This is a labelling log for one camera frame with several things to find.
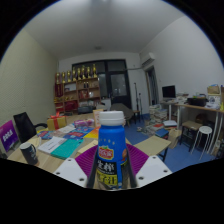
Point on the orange yellow book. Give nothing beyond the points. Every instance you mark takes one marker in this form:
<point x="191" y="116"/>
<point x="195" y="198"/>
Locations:
<point x="92" y="134"/>

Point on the wooden shelf unit with trophies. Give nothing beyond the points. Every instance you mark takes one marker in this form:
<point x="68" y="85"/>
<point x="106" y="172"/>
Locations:
<point x="78" y="95"/>

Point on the standing orange card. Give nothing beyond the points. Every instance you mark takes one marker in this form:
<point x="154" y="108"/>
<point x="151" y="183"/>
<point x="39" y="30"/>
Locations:
<point x="97" y="118"/>

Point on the stack of books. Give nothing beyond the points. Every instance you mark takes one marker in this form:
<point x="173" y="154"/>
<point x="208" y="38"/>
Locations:
<point x="158" y="114"/>

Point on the dark glass door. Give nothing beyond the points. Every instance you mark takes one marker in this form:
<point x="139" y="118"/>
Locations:
<point x="116" y="83"/>

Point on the teal book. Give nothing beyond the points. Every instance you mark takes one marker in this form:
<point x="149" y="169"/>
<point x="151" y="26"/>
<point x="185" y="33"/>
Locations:
<point x="66" y="148"/>

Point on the blue white-capped drink bottle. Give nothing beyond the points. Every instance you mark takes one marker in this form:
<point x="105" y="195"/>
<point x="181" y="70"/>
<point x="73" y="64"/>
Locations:
<point x="111" y="146"/>

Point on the white round stool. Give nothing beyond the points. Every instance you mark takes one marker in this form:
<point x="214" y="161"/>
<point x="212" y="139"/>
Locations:
<point x="204" y="130"/>

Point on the black mug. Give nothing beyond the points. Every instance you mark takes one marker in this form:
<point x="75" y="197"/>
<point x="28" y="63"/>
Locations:
<point x="29" y="154"/>

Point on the white booklet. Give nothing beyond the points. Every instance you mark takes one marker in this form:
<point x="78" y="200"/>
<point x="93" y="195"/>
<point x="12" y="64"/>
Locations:
<point x="51" y="144"/>

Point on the black office chair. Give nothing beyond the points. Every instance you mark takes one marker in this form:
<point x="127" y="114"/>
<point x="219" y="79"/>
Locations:
<point x="25" y="126"/>

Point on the black computer monitor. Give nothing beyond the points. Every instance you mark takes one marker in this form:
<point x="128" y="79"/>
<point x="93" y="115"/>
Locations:
<point x="169" y="91"/>

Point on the cluttered side desk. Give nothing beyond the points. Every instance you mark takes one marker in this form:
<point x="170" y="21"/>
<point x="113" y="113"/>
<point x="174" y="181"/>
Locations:
<point x="200" y="106"/>

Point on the yellow gift box red ribbon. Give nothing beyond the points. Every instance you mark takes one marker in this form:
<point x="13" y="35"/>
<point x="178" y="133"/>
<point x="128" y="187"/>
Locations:
<point x="56" y="122"/>

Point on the purple sign board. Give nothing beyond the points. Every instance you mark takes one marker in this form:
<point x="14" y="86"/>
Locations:
<point x="8" y="135"/>

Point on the beige kraft notebook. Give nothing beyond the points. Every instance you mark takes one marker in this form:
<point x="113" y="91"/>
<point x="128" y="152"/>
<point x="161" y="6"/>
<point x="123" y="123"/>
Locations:
<point x="87" y="146"/>

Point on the blue printed book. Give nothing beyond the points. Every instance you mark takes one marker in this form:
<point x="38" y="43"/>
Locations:
<point x="76" y="133"/>

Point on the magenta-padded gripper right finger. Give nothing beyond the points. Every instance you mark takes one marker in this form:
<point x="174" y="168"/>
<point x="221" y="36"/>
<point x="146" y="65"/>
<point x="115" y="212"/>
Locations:
<point x="153" y="168"/>

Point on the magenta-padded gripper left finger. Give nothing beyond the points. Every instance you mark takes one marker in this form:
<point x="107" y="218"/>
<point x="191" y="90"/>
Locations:
<point x="71" y="170"/>

